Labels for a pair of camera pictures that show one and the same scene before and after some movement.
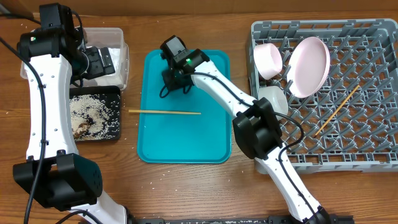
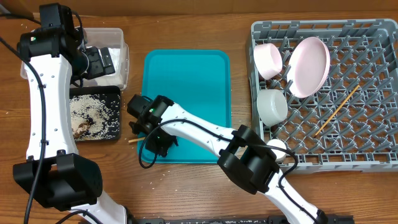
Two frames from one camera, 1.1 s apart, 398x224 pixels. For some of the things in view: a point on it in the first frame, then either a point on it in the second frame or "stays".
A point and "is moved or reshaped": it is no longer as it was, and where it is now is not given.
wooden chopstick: (157, 111) is moved or reshaped
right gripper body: (173, 79) → (163, 143)
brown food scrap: (81, 129) stays
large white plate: (308, 67) stays
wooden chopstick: (336, 111) stays
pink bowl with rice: (268, 60) stays
